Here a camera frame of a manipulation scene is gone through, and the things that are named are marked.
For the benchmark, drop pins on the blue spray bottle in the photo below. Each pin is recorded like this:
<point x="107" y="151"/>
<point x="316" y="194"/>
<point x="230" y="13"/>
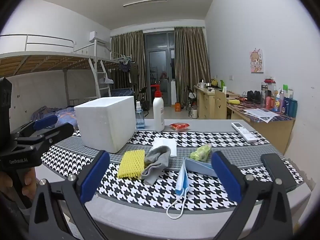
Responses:
<point x="140" y="122"/>

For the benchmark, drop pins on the yellow foam fruit net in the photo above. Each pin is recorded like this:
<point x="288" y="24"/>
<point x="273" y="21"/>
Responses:
<point x="132" y="164"/>

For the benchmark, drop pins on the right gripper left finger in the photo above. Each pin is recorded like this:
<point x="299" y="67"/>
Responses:
<point x="47" y="220"/>

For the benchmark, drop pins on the glass balcony door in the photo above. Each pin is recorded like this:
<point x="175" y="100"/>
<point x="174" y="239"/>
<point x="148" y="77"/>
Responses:
<point x="159" y="53"/>

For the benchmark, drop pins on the white metal bunk bed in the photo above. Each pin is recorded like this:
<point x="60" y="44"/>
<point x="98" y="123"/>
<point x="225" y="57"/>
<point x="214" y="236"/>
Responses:
<point x="43" y="53"/>

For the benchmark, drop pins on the orange floor container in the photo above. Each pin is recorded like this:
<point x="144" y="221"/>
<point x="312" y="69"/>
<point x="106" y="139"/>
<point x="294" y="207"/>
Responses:
<point x="177" y="107"/>

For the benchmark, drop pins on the red snack packet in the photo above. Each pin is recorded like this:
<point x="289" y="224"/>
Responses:
<point x="179" y="126"/>

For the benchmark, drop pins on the black smartphone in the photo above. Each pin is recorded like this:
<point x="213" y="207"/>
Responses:
<point x="278" y="170"/>

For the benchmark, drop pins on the blue plaid blanket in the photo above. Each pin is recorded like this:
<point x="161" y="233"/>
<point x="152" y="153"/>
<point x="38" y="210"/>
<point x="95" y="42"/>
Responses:
<point x="64" y="115"/>

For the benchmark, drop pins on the grey sock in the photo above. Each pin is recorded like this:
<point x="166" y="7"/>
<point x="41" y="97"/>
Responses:
<point x="156" y="160"/>

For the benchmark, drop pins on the wooden smiley chair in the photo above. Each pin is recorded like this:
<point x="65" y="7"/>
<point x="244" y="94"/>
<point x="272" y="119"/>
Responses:
<point x="220" y="111"/>

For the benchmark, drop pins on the green snack packet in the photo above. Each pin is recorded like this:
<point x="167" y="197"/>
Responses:
<point x="202" y="153"/>

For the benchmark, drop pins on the group of toiletry bottles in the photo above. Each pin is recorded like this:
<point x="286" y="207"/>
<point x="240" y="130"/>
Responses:
<point x="279" y="100"/>

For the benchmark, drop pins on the white air conditioner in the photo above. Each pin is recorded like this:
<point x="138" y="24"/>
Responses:
<point x="94" y="37"/>

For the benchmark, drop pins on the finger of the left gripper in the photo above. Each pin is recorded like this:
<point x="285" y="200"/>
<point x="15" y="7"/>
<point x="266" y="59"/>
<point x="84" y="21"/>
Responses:
<point x="43" y="121"/>
<point x="50" y="134"/>

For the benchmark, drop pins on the anime girl poster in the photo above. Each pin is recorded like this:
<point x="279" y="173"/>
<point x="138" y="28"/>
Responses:
<point x="256" y="61"/>

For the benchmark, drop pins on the wooden desk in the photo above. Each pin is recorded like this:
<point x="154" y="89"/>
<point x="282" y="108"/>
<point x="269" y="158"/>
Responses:
<point x="275" y="127"/>

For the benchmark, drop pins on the white pump lotion bottle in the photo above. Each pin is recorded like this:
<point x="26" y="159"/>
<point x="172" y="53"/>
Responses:
<point x="158" y="109"/>

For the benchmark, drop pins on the white tissue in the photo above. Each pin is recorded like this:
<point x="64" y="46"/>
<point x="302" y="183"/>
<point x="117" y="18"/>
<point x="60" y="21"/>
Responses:
<point x="170" y="143"/>

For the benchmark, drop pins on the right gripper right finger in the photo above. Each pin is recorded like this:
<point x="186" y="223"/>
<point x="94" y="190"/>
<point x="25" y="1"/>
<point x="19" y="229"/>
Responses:
<point x="274" y="219"/>

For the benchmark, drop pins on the ceiling tube light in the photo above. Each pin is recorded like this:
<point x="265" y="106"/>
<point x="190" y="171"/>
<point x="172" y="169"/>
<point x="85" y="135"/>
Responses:
<point x="142" y="2"/>

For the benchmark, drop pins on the printed paper sheets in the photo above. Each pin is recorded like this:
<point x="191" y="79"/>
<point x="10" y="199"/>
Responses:
<point x="260" y="115"/>

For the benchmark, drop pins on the white styrofoam box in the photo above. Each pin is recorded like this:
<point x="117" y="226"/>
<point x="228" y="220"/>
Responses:
<point x="106" y="123"/>

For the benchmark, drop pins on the white remote control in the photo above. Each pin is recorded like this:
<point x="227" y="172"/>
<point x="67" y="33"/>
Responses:
<point x="245" y="133"/>

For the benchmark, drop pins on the brown curtains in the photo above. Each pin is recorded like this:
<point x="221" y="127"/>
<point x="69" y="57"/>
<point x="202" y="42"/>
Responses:
<point x="191" y="57"/>

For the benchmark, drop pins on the houndstooth table cloth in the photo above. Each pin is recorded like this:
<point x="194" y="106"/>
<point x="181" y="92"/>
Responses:
<point x="69" y="156"/>

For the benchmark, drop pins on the blue surgical face mask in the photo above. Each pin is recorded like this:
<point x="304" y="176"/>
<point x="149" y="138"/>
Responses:
<point x="190" y="170"/>

